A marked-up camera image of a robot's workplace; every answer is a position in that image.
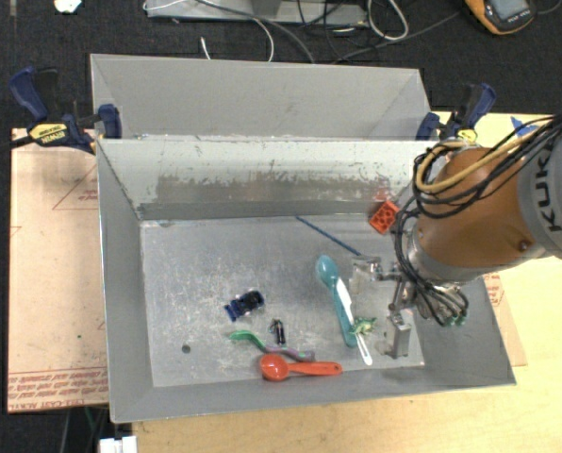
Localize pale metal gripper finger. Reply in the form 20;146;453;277
383;310;413;359
350;255;382;297

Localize teal plastic spoon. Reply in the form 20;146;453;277
314;254;360;349

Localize green toy frog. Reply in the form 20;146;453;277
349;316;378;337

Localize thin blue stick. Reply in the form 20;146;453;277
294;215;363;257

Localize orange toy brick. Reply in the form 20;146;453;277
369;199;401;236

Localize small black cylinder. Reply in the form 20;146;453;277
268;318;288;347

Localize green and purple curved stick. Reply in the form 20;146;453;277
228;329;317;363

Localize blue toy car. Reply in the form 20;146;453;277
223;290;267;323

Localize orange-red measuring spoon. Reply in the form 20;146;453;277
259;352;344;383

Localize grey metal bin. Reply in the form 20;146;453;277
90;53;518;425

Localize brown cardboard board, red print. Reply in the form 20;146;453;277
6;126;529;415

